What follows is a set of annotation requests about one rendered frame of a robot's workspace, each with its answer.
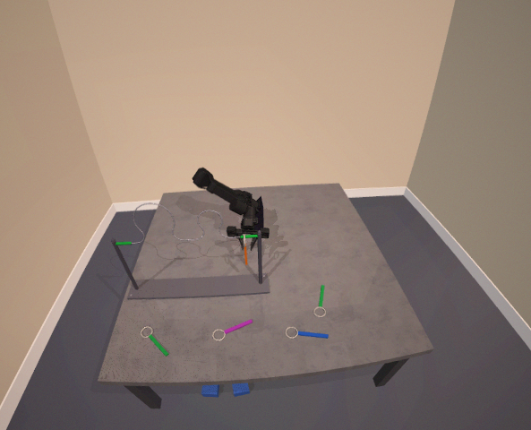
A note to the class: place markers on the blue handle with beige loop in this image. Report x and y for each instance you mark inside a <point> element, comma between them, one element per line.
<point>304,333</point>

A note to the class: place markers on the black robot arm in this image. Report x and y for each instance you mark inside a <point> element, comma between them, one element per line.
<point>241,202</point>

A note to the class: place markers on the blue block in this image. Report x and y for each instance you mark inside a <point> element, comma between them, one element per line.
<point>240,389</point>
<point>210,390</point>

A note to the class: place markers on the purple handle with grey loop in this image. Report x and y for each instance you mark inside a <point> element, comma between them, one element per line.
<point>240,325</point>

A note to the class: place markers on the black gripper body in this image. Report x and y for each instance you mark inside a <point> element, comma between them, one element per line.
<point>231,231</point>

